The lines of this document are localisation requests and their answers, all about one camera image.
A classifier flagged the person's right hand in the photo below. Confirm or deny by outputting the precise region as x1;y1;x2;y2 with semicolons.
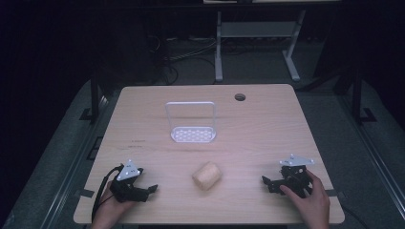
279;169;331;229

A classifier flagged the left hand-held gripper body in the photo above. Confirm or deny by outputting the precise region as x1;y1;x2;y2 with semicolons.
109;158;150;203

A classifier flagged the person's left hand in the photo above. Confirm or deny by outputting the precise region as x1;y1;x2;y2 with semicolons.
91;180;139;229

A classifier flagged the tan bread roll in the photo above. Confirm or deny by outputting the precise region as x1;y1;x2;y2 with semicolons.
191;160;223;192

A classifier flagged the bundle of floor cables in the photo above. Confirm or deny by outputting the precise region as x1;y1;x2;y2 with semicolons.
146;33;221;86

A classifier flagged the grey metal stand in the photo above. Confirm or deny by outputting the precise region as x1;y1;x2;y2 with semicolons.
214;9;308;83

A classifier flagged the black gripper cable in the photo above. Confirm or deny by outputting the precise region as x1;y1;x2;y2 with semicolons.
91;164;124;223
341;203;372;229

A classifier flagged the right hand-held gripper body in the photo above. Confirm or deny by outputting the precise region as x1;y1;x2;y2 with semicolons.
278;154;315;198

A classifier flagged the white wire rack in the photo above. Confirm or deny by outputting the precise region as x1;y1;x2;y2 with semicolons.
164;101;219;144

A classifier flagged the black metal post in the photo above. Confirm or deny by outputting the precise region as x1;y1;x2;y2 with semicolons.
350;63;378;126
78;71;108;124

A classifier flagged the grey tape strip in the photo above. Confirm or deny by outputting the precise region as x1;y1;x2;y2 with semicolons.
324;188;348;198
75;188;96;198

